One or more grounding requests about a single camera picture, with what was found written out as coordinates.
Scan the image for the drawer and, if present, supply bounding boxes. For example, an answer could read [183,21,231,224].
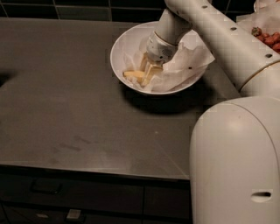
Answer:
[3,206,142,224]
[0,174,143,214]
[143,186,191,220]

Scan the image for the left upper drawer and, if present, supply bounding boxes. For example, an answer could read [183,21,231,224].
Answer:
[0,174,143,214]

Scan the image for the lower left drawer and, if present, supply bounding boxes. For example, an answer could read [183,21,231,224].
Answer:
[3,206,142,224]

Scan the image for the yellow banana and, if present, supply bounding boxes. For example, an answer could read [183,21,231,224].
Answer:
[123,71,145,78]

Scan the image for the right upper drawer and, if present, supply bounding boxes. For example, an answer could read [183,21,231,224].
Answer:
[143,186,191,220]

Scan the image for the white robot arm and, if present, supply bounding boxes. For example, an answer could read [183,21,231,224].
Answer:
[147,0,280,224]

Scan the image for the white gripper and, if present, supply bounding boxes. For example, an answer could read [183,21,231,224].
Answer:
[137,32,178,87]

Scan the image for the lower drawer handle with label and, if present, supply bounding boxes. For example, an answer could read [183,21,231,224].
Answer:
[65,209,86,224]

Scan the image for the white bowl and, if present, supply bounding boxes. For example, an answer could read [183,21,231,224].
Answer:
[109,21,208,96]

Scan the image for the black left drawer handle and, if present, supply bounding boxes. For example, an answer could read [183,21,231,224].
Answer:
[30,178,62,195]

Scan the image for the white paper liner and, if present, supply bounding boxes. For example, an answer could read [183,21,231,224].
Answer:
[122,31,214,95]

